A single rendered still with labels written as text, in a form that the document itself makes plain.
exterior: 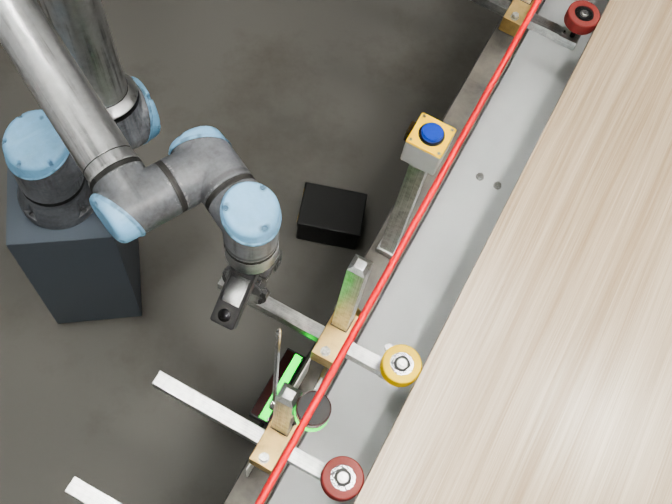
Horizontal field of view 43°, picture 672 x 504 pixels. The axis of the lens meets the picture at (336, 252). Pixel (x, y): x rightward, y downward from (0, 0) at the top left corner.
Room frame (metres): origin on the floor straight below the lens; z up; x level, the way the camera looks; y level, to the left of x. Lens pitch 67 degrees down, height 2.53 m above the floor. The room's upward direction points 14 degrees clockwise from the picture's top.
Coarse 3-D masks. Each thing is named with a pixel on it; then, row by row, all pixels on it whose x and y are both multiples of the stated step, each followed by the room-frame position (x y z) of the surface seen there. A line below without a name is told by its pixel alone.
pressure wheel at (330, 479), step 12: (324, 468) 0.27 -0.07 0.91; (336, 468) 0.28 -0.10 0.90; (348, 468) 0.28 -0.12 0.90; (360, 468) 0.29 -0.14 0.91; (324, 480) 0.25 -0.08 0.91; (336, 480) 0.26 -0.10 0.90; (348, 480) 0.26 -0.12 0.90; (360, 480) 0.27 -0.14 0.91; (324, 492) 0.23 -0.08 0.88; (336, 492) 0.23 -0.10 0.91; (348, 492) 0.24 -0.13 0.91
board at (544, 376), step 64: (640, 0) 1.55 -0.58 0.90; (576, 64) 1.34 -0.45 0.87; (640, 64) 1.36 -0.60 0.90; (576, 128) 1.14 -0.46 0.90; (640, 128) 1.18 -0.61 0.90; (512, 192) 0.94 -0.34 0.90; (576, 192) 0.98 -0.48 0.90; (640, 192) 1.02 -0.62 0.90; (512, 256) 0.79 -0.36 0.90; (576, 256) 0.83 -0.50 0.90; (640, 256) 0.86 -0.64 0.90; (448, 320) 0.62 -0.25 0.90; (512, 320) 0.65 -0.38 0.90; (576, 320) 0.68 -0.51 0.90; (640, 320) 0.72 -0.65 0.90; (448, 384) 0.49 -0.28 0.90; (512, 384) 0.52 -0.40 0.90; (576, 384) 0.55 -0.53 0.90; (640, 384) 0.58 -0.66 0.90; (384, 448) 0.34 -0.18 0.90; (448, 448) 0.36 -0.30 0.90; (512, 448) 0.39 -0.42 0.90; (576, 448) 0.42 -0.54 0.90; (640, 448) 0.45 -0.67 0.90
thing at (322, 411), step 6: (306, 396) 0.35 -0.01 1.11; (312, 396) 0.35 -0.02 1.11; (324, 396) 0.35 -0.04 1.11; (300, 402) 0.33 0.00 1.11; (306, 402) 0.34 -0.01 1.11; (324, 402) 0.34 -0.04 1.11; (300, 408) 0.32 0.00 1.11; (306, 408) 0.33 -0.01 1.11; (318, 408) 0.33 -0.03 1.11; (324, 408) 0.33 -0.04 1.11; (300, 414) 0.31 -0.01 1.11; (318, 414) 0.32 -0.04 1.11; (324, 414) 0.32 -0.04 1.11; (294, 420) 0.35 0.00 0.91; (312, 420) 0.31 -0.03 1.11; (318, 420) 0.31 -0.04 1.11
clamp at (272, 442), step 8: (296, 424) 0.35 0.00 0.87; (264, 432) 0.32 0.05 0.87; (272, 432) 0.32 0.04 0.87; (280, 432) 0.32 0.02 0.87; (264, 440) 0.30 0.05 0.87; (272, 440) 0.31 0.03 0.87; (280, 440) 0.31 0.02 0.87; (288, 440) 0.31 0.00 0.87; (256, 448) 0.28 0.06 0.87; (264, 448) 0.29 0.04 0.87; (272, 448) 0.29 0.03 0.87; (280, 448) 0.30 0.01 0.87; (256, 456) 0.27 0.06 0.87; (272, 456) 0.28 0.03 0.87; (280, 456) 0.28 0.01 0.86; (256, 464) 0.26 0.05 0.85; (264, 464) 0.26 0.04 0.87; (272, 464) 0.26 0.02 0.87
